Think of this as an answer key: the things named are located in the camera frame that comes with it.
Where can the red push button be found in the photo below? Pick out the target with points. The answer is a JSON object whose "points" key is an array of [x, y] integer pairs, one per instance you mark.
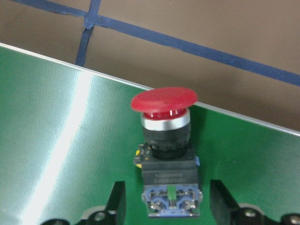
{"points": [[167, 158]]}

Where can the green conveyor belt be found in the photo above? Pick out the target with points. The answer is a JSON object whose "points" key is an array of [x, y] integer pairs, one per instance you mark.
{"points": [[68, 133]]}

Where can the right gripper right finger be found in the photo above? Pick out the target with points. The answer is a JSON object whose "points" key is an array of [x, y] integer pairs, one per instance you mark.
{"points": [[226, 210]]}

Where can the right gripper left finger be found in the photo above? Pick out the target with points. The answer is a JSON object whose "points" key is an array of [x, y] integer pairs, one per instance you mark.
{"points": [[113, 213]]}

